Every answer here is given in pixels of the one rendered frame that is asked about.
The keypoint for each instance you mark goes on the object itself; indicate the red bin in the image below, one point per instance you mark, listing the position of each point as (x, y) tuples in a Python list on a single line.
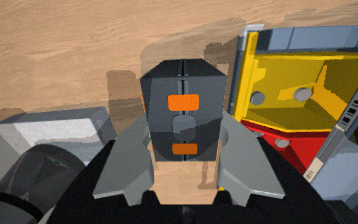
[(302, 148)]

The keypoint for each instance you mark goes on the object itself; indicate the yellow bar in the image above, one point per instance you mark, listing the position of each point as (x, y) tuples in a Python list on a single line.
[(244, 75)]

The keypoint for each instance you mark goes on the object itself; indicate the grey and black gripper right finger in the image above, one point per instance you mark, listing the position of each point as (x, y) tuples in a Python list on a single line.
[(260, 178)]

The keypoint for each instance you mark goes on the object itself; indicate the yellow open bin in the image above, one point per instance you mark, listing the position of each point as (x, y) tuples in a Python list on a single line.
[(331, 76)]

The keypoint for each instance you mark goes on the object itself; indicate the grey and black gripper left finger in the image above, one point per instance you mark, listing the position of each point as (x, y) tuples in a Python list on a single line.
[(114, 179)]

